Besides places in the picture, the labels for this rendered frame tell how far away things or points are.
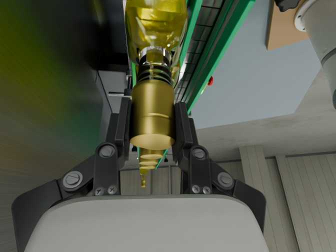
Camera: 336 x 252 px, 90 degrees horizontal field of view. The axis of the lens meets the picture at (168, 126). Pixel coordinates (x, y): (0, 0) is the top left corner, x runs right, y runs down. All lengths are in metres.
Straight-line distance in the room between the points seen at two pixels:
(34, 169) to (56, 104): 0.08
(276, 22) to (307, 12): 0.07
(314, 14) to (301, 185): 7.12
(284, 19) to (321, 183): 7.25
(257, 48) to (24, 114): 0.67
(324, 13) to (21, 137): 0.61
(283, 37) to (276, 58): 0.13
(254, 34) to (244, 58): 0.10
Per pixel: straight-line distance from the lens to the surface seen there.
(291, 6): 0.28
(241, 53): 0.71
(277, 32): 0.66
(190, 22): 0.31
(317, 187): 7.66
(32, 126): 0.21
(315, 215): 7.62
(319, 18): 0.59
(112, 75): 0.55
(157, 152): 0.24
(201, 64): 0.46
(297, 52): 0.81
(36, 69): 0.22
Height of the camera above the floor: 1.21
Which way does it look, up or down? 22 degrees down
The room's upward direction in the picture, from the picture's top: 179 degrees clockwise
